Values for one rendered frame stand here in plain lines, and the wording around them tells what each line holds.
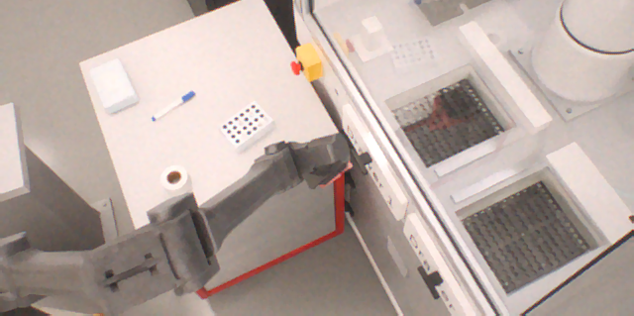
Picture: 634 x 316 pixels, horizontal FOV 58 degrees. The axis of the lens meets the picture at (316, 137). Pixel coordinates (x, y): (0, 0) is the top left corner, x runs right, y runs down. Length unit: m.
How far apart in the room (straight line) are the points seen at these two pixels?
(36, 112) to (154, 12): 0.71
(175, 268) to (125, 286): 0.06
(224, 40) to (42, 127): 1.22
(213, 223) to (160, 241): 0.09
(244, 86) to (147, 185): 0.38
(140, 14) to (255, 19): 1.24
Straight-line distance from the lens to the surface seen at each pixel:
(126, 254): 0.70
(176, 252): 0.71
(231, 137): 1.54
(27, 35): 3.11
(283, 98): 1.62
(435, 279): 1.27
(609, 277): 0.75
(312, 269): 2.21
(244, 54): 1.72
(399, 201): 1.30
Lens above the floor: 2.13
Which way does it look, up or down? 62 degrees down
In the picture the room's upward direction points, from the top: 5 degrees counter-clockwise
